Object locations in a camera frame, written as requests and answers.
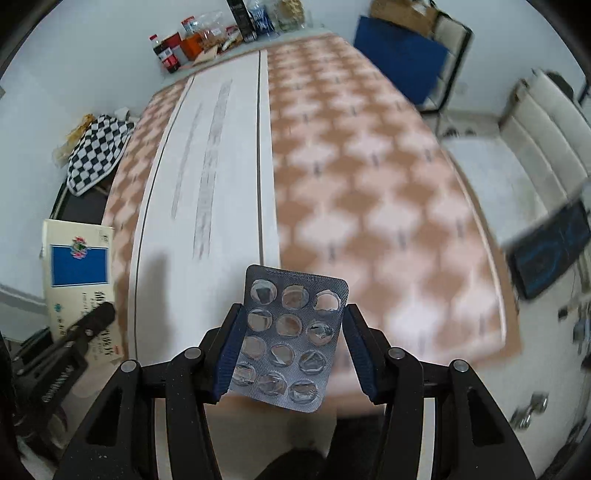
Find bottles and snacks cluster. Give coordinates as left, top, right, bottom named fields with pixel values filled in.
left=149, top=1, right=307, bottom=74

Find silver pill blister pack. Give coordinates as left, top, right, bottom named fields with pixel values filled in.
left=229, top=265, right=349, bottom=413

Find patterned dining table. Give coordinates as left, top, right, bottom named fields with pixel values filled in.
left=98, top=32, right=523, bottom=402

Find black chair under cloth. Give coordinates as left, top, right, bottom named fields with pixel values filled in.
left=49, top=182, right=108, bottom=225

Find person legs dark trousers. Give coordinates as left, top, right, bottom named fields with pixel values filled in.
left=256, top=447, right=344, bottom=480

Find cream blue medicine box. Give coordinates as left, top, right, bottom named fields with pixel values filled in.
left=41, top=219, right=115, bottom=340

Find white cushioned bench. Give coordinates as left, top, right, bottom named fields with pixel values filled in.
left=442, top=70, right=590, bottom=250

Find brown cardboard box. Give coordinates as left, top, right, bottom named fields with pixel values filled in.
left=370, top=0, right=440, bottom=37

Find blue board on chair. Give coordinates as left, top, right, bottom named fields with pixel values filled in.
left=353, top=16, right=449, bottom=106

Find chrome dumbbell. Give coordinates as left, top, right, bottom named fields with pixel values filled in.
left=510, top=392, right=549, bottom=431

